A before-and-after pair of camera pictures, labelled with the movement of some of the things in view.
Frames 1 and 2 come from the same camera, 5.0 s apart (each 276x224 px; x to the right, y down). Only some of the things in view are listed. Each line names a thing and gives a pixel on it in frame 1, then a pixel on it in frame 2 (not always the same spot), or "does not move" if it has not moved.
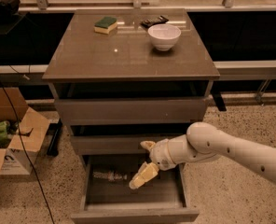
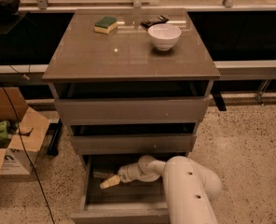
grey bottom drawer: (108, 198) does not move
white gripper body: (159, 154) -> (127, 174)
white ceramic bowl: (164, 36) does not move
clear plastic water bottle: (110, 175) does not move
